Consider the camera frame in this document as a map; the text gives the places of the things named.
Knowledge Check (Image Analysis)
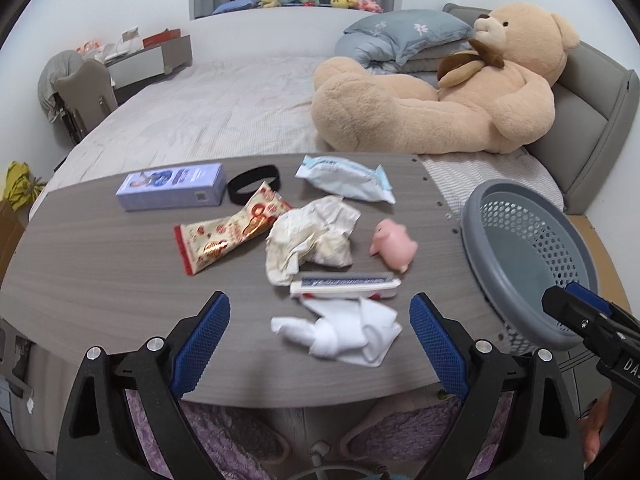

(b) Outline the purple printed carton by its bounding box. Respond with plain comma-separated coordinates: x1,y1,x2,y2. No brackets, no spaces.
116,162,226,212

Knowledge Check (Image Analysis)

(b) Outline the black elastic band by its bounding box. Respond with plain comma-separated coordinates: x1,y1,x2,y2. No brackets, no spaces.
227,164,282,207

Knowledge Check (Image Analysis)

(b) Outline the white sock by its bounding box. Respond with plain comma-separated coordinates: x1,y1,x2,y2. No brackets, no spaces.
270,296,403,367

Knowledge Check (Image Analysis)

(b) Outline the blue-grey floral pillow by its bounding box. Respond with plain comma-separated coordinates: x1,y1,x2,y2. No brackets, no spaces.
342,9,476,53

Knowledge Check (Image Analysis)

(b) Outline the large beige teddy bear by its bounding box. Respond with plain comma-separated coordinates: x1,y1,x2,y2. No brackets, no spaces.
311,0,581,156

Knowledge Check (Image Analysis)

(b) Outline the grey chair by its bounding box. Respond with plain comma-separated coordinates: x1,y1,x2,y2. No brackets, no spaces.
54,60,119,143

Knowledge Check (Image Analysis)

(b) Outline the person's left leg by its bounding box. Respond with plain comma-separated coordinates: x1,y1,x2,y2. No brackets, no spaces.
124,390,283,480

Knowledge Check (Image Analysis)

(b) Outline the red and beige snack wrapper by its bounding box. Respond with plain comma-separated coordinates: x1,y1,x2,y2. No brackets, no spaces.
173,182,295,276

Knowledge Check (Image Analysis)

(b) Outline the brown cardboard box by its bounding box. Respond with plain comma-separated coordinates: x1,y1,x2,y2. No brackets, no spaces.
0,200,27,273

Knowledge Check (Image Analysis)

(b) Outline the person's leg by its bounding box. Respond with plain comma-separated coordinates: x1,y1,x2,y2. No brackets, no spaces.
350,392,513,480
124,390,283,480

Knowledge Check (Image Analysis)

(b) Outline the grey and white desk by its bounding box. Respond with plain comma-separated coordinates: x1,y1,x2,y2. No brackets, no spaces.
102,35,193,87

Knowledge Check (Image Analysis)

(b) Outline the white and blue toothpaste box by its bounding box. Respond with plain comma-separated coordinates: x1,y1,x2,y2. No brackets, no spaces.
290,271,402,301

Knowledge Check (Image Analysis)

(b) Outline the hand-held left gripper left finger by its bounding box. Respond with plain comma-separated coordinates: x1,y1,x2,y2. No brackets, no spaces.
56,291,231,480

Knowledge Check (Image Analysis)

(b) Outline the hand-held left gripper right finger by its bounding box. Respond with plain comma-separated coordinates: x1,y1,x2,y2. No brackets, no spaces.
409,294,586,480

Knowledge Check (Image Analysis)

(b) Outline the white and blue wipes packet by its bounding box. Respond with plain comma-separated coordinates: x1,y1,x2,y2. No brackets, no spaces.
295,155,396,205

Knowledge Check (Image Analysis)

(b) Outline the person's right leg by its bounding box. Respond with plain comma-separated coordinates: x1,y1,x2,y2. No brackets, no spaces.
350,392,513,480

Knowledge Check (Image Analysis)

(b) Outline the bed with checked sheet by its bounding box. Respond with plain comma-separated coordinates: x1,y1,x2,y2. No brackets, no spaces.
30,55,566,221

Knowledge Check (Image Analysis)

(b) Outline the red box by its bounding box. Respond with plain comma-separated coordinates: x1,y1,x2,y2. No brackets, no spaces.
142,30,183,47

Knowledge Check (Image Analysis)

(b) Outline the blue cushion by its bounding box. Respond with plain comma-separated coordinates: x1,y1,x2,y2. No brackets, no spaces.
212,0,262,15

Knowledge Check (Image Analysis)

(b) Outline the person's right hand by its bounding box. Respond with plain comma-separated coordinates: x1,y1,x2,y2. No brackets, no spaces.
582,389,616,467

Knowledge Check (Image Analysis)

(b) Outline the grey padded headboard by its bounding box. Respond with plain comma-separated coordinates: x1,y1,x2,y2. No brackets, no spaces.
442,2,640,216

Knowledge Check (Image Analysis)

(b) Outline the grey perforated plastic basket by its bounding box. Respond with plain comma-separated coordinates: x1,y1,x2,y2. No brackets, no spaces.
460,179,598,356

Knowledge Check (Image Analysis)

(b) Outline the pink pig toy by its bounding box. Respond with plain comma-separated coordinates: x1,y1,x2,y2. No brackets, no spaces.
369,218,419,274

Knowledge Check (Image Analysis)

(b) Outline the crumpled white paper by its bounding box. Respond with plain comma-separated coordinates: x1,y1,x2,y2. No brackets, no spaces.
265,196,362,286

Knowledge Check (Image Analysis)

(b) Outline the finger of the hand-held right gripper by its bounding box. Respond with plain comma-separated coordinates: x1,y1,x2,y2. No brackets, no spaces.
542,286,640,361
566,282,640,335

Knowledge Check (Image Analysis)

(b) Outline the grey clothing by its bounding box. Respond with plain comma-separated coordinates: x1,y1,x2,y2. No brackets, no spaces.
37,50,85,123

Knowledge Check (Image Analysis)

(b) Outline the yellow bag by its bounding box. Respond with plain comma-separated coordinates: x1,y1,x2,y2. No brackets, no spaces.
4,161,47,212

